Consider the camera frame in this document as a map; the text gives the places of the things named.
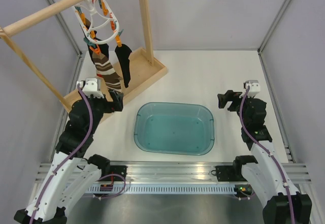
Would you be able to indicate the aluminium mounting rail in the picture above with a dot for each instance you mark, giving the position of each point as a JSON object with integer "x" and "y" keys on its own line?
{"x": 171, "y": 172}

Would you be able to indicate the teal plastic basin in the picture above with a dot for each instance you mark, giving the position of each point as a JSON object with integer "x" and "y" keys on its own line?
{"x": 174, "y": 128}

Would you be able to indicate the wooden hanging rack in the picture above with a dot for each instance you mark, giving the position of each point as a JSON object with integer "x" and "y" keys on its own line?
{"x": 145, "y": 68}

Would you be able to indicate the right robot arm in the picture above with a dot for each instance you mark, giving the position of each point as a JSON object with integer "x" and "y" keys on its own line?
{"x": 281, "y": 200}

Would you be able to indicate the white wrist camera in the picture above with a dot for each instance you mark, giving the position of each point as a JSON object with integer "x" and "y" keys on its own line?
{"x": 252, "y": 85}
{"x": 91, "y": 87}

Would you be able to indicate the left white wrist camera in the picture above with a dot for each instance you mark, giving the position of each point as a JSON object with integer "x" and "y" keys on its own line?
{"x": 91, "y": 87}

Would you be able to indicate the black sock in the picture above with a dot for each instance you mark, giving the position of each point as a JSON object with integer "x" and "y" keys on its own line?
{"x": 123, "y": 52}

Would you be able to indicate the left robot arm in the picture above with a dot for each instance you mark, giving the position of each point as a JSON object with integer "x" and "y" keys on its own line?
{"x": 56, "y": 198}

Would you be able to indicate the teal clothes peg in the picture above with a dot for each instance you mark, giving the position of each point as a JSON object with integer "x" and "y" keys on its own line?
{"x": 89, "y": 43}

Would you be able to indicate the white round clip hanger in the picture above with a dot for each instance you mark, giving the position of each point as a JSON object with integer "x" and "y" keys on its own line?
{"x": 96, "y": 15}

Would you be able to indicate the yellow-orange clothes peg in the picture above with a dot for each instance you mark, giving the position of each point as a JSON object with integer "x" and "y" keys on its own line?
{"x": 118, "y": 41}

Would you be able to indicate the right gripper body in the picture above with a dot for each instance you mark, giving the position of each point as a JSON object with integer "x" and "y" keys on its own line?
{"x": 235, "y": 106}

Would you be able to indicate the brown striped sock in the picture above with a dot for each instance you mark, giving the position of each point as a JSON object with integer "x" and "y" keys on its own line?
{"x": 105, "y": 70}

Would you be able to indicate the orange clothes peg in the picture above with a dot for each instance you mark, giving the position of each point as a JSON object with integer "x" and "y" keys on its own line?
{"x": 95, "y": 48}

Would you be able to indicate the white slotted cable duct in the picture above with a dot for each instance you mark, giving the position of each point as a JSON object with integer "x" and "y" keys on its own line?
{"x": 218, "y": 189}

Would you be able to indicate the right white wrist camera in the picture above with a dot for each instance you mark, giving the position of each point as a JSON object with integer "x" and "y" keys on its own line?
{"x": 252, "y": 85}

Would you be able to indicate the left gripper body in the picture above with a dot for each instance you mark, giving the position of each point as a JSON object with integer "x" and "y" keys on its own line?
{"x": 110, "y": 106}

